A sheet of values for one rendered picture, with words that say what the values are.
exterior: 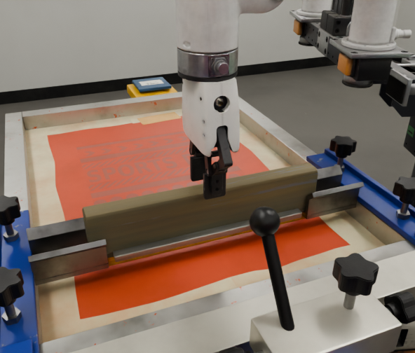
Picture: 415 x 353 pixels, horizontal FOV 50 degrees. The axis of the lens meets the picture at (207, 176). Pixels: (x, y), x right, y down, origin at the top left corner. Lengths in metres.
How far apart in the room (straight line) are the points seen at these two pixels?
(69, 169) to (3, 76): 3.44
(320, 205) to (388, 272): 0.21
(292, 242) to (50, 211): 0.41
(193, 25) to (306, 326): 0.34
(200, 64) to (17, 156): 0.52
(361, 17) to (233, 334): 0.85
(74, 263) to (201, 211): 0.19
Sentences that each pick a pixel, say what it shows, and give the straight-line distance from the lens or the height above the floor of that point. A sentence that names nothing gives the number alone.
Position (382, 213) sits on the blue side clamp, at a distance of 0.74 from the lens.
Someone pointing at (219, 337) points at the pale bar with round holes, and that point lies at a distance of 0.46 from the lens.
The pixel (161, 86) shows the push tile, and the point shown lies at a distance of 1.36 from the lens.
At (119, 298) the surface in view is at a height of 0.96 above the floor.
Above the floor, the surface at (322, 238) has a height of 0.96.
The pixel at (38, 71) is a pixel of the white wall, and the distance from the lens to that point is 4.35.
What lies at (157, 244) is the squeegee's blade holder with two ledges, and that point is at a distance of 0.64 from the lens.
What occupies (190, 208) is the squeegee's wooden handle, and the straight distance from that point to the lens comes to 0.63.
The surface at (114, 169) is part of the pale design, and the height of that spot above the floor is 0.96.
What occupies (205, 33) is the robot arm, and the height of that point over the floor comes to 1.28.
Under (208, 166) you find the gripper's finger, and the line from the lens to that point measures 0.58.
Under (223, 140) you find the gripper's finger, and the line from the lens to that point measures 0.55.
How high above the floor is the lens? 1.39
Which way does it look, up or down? 29 degrees down
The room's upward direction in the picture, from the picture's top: straight up
